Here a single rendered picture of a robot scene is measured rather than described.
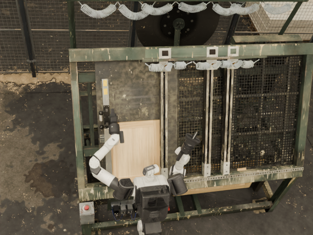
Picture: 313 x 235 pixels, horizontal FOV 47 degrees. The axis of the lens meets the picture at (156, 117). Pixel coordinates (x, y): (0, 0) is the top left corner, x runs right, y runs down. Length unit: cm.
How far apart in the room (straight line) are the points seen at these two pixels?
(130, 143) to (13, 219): 167
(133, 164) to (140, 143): 20
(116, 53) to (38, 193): 206
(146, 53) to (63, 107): 238
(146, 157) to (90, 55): 104
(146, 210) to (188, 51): 132
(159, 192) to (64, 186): 187
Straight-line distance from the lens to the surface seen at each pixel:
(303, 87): 368
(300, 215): 474
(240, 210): 428
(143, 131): 319
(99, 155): 284
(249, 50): 328
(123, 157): 323
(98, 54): 293
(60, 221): 416
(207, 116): 325
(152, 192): 270
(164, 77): 309
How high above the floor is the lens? 373
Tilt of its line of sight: 48 degrees down
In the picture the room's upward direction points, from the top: 10 degrees clockwise
